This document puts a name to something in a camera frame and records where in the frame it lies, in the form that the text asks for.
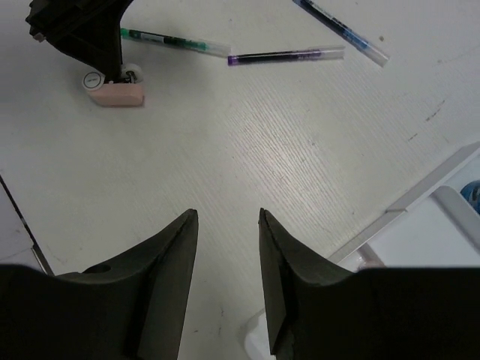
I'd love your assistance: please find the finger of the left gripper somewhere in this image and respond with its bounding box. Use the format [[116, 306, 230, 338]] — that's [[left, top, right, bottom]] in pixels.
[[25, 0, 132, 82]]

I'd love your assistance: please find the green gel pen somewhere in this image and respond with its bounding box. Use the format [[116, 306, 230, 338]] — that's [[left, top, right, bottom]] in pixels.
[[120, 28, 231, 58]]

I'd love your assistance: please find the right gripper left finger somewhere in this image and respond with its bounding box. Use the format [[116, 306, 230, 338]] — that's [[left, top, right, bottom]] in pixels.
[[1, 209, 198, 359]]

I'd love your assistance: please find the white divided organizer tray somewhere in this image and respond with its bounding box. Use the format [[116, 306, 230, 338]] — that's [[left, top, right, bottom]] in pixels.
[[244, 143, 479, 359]]

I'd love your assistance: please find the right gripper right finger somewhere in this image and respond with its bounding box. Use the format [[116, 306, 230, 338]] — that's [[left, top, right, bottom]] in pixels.
[[258, 209, 479, 359]]

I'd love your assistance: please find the blue gel pen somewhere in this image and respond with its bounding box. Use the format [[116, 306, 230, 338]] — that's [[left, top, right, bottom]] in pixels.
[[294, 0, 389, 68]]

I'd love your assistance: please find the purple gel pen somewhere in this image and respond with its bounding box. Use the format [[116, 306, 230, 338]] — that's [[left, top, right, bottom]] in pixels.
[[227, 46, 345, 67]]

